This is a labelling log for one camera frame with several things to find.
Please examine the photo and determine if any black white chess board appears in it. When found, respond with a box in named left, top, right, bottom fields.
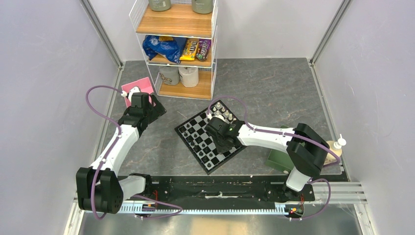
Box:
left=174, top=108, right=246, bottom=175

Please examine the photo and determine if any white wire wooden shelf rack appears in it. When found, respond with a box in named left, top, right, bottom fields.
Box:
left=129, top=0, right=218, bottom=100

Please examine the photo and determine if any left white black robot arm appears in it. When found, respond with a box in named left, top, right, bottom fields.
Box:
left=75, top=92, right=166, bottom=214

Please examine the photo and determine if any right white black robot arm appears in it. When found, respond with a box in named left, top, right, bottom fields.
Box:
left=205, top=115, right=330, bottom=200

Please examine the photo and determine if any white chess pieces corner group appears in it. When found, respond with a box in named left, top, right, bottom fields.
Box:
left=210, top=100, right=237, bottom=123

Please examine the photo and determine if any black chess pieces group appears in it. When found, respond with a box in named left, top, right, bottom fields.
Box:
left=177, top=123, right=216, bottom=171

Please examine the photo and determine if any pink plastic bin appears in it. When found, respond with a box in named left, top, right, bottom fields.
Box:
left=121, top=77, right=154, bottom=94

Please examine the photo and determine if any white toilet paper roll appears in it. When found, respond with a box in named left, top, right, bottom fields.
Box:
left=178, top=67, right=199, bottom=88

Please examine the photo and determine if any green plastic tray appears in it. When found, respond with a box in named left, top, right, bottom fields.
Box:
left=265, top=125, right=294, bottom=174

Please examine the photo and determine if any blue snack bag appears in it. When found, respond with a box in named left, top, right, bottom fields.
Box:
left=142, top=35, right=187, bottom=64

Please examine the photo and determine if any yellow M&M candy bag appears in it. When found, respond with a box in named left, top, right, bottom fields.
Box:
left=180, top=38, right=199, bottom=61

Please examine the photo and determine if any brown M&M candy bag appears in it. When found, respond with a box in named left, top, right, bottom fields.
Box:
left=195, top=39, right=211, bottom=61

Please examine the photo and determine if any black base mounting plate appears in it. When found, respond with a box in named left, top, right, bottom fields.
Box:
left=142, top=175, right=316, bottom=203

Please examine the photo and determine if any left green bottle on shelf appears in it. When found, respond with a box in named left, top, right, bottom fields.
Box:
left=148, top=0, right=171, bottom=12

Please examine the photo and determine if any green bottle on shelf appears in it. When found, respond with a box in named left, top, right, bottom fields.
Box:
left=148, top=0, right=171, bottom=12
left=191, top=0, right=213, bottom=14

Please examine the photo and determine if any right green bottle on shelf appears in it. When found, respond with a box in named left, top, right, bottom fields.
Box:
left=191, top=0, right=213, bottom=14

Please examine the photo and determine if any cream pump lotion bottle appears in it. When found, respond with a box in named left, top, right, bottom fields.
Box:
left=324, top=134, right=346, bottom=166

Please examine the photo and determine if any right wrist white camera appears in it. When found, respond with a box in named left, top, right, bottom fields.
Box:
left=207, top=114, right=225, bottom=121

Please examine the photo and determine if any wrist white camera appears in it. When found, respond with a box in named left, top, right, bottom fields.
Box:
left=207, top=114, right=225, bottom=121
left=121, top=86, right=141, bottom=107

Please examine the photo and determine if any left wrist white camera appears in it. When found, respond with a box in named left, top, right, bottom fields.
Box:
left=121, top=86, right=141, bottom=107

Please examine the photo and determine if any white cable duct strip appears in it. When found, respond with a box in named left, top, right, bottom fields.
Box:
left=85, top=201, right=304, bottom=215

